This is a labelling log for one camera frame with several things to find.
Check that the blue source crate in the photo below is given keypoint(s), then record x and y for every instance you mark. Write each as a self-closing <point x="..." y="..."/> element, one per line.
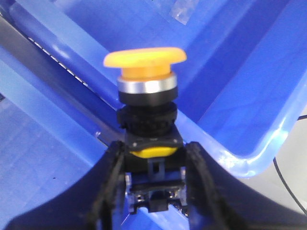
<point x="41" y="156"/>

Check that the yellow push button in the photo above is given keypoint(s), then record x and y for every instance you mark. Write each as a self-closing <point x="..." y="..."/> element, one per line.
<point x="154" y="154"/>

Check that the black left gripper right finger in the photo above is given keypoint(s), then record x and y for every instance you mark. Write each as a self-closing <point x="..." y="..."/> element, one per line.
<point x="219" y="201"/>

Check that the blue target crate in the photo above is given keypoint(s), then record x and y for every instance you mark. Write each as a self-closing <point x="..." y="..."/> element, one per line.
<point x="241" y="88"/>

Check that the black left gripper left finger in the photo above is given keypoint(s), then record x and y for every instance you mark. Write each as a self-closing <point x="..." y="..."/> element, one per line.
<point x="95" y="202"/>

